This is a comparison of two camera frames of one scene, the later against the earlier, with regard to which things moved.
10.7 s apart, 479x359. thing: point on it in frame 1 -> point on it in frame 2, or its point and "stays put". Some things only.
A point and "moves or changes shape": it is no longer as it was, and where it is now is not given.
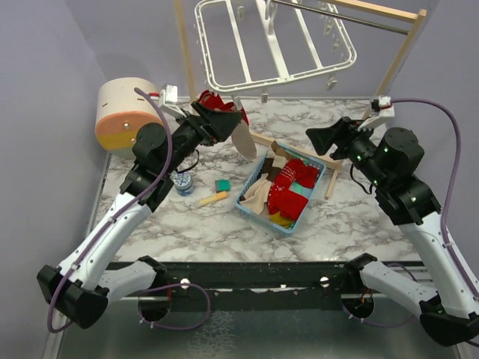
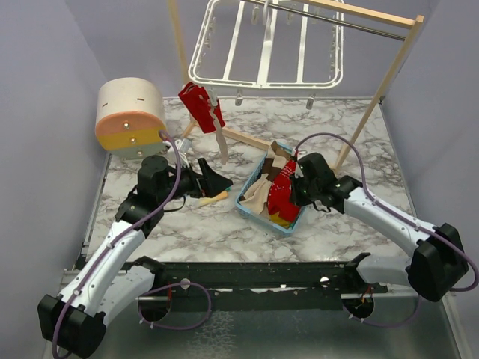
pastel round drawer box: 121,111 stays put
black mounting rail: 258,286 stays put
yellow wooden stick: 219,195 stays put
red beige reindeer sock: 242,138 -> 218,117
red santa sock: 209,101 moves or changes shape
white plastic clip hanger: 253,44 moves or changes shape
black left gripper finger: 221,123 -> 215,183
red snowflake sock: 289,203 stays put
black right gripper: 343,134 -> 296,198
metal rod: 343,15 -> 301,12
